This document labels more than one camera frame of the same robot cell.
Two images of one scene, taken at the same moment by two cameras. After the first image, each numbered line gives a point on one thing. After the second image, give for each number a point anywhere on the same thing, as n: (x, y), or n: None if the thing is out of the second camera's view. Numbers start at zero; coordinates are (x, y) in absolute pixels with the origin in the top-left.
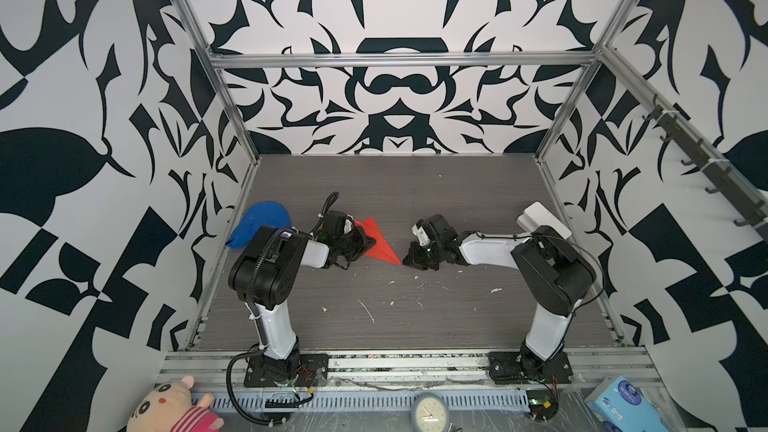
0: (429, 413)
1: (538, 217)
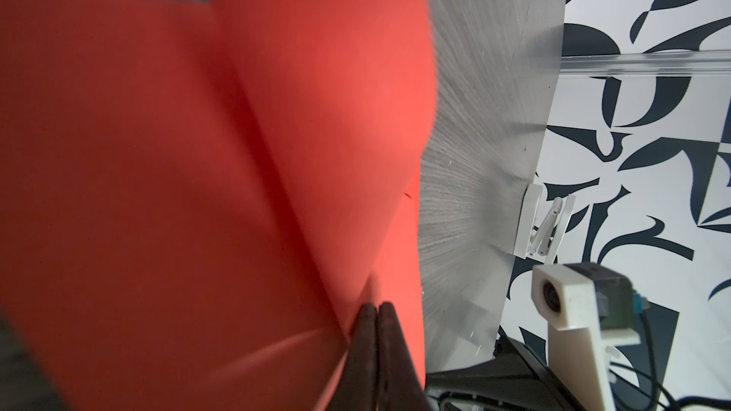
0: None
1: (540, 224)
